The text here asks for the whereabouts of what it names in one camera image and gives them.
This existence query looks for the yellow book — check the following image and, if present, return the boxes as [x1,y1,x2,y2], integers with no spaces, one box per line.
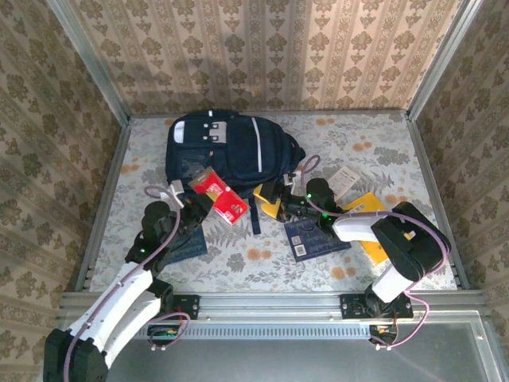
[344,192,413,266]

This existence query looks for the aluminium side rail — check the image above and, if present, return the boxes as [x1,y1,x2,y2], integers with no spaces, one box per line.
[75,119,132,291]
[405,115,470,290]

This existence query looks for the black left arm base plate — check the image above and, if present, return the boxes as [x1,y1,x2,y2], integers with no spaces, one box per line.
[129,293,200,321]

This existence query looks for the red booklet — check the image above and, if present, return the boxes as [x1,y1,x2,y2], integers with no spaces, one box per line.
[186,166,251,225]

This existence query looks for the white packet with red print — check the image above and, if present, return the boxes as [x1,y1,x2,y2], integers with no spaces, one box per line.
[324,166,359,200]

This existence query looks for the green circuit board with wires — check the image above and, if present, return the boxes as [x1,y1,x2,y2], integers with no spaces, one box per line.
[146,324,180,347]
[368,324,398,346]

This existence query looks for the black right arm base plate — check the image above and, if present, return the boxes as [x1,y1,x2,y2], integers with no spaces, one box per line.
[340,293,414,320]

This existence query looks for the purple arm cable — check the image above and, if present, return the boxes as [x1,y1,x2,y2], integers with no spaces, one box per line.
[63,185,191,382]
[297,154,453,351]

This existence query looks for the long aluminium mounting rail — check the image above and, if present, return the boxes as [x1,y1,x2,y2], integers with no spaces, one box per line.
[59,291,488,319]

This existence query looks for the slotted grey cable duct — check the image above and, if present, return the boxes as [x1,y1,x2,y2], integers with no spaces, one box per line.
[71,324,373,340]

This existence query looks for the grey metal panel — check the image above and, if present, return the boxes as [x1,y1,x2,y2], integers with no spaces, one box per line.
[37,312,504,382]

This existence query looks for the aluminium frame post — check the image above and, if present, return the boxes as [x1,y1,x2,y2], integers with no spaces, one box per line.
[407,0,484,120]
[46,0,131,125]

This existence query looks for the thin aluminium table edge rail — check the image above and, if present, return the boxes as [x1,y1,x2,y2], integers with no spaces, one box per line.
[127,110,410,119]

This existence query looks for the floral tablecloth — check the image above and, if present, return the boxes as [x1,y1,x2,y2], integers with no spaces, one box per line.
[89,113,458,294]

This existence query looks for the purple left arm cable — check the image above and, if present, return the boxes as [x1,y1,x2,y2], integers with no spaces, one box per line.
[63,185,191,382]

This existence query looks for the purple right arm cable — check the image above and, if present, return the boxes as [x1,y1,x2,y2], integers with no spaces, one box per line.
[297,154,453,351]

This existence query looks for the navy blue notebook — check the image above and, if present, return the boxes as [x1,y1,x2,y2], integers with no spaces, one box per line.
[162,226,208,266]
[285,216,353,263]

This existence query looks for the navy blue backpack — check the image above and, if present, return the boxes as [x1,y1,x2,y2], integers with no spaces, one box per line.
[165,109,307,236]

